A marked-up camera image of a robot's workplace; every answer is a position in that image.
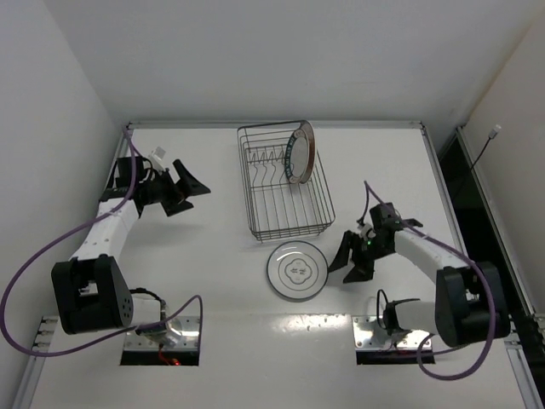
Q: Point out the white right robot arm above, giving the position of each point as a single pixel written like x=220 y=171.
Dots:
x=469 y=305

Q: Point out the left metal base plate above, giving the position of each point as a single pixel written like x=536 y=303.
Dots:
x=183 y=332

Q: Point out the grey rimmed white plate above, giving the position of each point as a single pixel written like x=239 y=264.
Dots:
x=297 y=270

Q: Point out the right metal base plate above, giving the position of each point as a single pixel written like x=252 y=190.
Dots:
x=370 y=337

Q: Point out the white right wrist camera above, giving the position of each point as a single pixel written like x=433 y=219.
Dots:
x=366 y=231

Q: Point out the metal base plate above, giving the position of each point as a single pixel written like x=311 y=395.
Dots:
x=370 y=337
x=183 y=332

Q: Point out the metal wire dish rack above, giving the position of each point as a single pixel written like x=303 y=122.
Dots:
x=277 y=209

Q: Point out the green rimmed white plate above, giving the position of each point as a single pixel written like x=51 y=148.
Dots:
x=290 y=167

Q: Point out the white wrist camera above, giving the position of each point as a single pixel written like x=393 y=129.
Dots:
x=158 y=155
x=366 y=231

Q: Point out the orange sunburst pattern plate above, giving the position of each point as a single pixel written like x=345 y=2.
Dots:
x=310 y=149

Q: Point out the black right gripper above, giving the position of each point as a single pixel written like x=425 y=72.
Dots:
x=358 y=254

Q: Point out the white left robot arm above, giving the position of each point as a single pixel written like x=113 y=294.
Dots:
x=90 y=290

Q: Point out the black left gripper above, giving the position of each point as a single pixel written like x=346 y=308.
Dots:
x=174 y=192

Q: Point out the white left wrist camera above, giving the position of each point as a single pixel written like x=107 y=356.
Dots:
x=158 y=155

